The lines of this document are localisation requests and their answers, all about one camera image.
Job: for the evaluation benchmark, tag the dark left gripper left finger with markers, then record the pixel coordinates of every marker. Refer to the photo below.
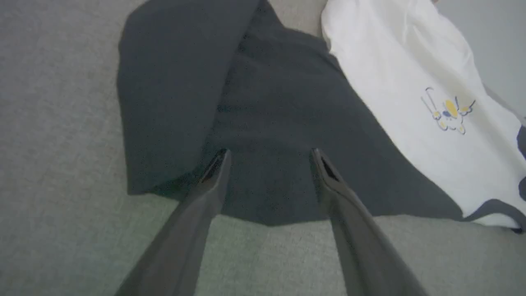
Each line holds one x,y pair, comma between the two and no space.
185,238

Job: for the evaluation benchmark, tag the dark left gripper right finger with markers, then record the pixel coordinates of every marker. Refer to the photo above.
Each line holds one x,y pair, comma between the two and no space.
361,246

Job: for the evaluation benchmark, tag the white and black t-shirt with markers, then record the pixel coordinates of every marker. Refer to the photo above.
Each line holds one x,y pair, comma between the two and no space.
287,102

